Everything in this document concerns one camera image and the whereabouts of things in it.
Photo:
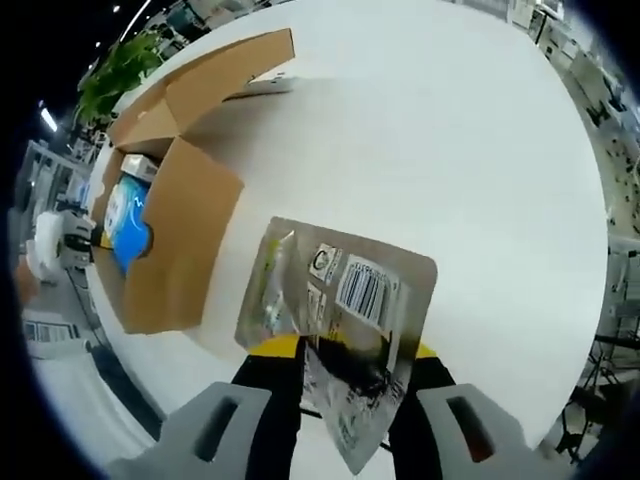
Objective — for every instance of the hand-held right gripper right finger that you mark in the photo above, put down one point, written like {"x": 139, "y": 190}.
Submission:
{"x": 450, "y": 425}

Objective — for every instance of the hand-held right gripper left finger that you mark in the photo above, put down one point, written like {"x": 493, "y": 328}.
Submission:
{"x": 250, "y": 425}

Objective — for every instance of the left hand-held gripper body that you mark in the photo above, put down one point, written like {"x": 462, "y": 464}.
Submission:
{"x": 47, "y": 245}

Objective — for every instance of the light blue wet wipes pack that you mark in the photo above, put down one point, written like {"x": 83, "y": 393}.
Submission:
{"x": 120, "y": 205}

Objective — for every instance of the small white carton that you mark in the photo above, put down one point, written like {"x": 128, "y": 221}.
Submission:
{"x": 140, "y": 166}

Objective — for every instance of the brown cardboard shoe box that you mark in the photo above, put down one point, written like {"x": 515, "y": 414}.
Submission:
{"x": 190, "y": 225}

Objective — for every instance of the silver foil soft pouch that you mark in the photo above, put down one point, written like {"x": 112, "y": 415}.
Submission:
{"x": 350, "y": 300}

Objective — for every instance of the green potted plant white pot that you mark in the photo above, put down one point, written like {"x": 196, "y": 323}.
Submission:
{"x": 120, "y": 75}

